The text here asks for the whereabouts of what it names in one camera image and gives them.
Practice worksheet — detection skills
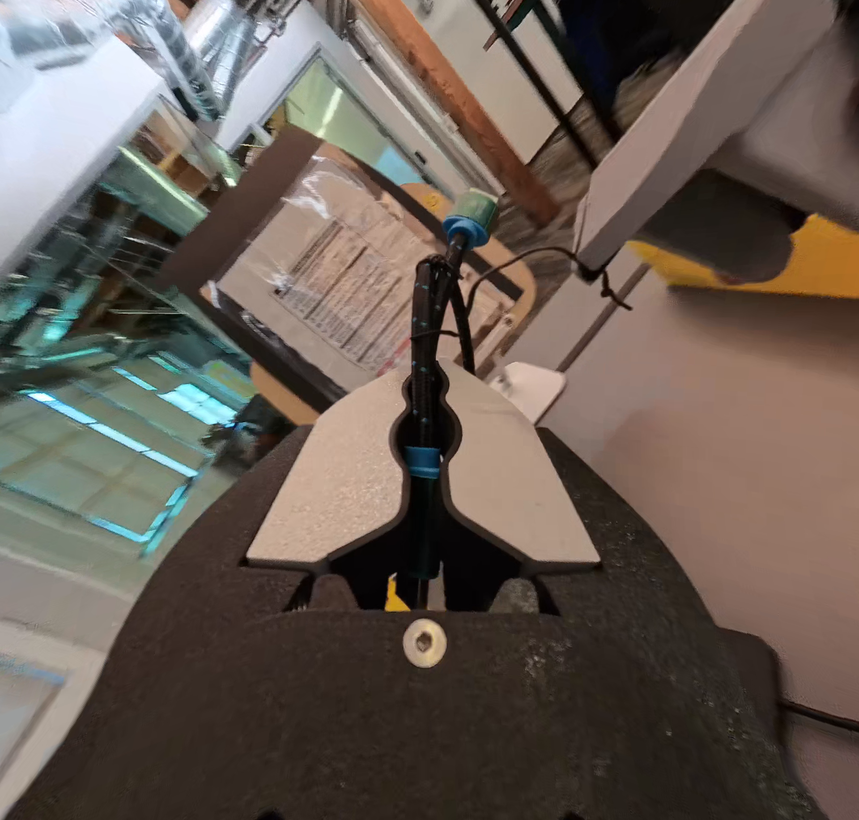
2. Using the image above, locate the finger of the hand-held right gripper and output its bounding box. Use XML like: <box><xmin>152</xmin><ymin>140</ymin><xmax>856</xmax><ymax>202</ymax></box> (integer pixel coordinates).
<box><xmin>639</xmin><ymin>170</ymin><xmax>805</xmax><ymax>286</ymax></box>
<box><xmin>574</xmin><ymin>0</ymin><xmax>844</xmax><ymax>269</ymax></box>

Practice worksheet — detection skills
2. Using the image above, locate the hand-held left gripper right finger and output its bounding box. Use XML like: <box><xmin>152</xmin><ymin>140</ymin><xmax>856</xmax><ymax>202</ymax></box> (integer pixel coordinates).
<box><xmin>436</xmin><ymin>360</ymin><xmax>601</xmax><ymax>572</ymax></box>

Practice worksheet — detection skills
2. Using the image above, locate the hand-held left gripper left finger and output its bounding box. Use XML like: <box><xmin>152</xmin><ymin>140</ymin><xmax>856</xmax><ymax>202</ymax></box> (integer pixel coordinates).
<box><xmin>245</xmin><ymin>372</ymin><xmax>412</xmax><ymax>569</ymax></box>

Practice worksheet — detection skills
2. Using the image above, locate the yellow plastic bin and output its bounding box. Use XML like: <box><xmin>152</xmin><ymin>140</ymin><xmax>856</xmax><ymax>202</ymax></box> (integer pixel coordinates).
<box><xmin>627</xmin><ymin>212</ymin><xmax>859</xmax><ymax>299</ymax></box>

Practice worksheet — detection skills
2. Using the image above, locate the black braided hdmi cable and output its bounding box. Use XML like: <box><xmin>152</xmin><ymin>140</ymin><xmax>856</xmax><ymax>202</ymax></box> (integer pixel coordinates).
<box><xmin>399</xmin><ymin>189</ymin><xmax>501</xmax><ymax>609</ymax></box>

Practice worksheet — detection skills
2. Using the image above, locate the wooden table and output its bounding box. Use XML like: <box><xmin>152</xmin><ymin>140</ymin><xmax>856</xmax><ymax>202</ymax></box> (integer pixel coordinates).
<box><xmin>483</xmin><ymin>0</ymin><xmax>621</xmax><ymax>143</ymax></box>

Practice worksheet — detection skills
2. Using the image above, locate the instruction board with plastic cover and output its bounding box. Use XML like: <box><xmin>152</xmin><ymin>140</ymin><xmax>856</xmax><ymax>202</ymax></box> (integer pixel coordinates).
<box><xmin>157</xmin><ymin>125</ymin><xmax>538</xmax><ymax>425</ymax></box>

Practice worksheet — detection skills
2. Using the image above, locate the white rounded base plate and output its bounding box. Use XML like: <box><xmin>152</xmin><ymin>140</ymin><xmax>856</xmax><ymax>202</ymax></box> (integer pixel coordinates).
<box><xmin>489</xmin><ymin>362</ymin><xmax>568</xmax><ymax>426</ymax></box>

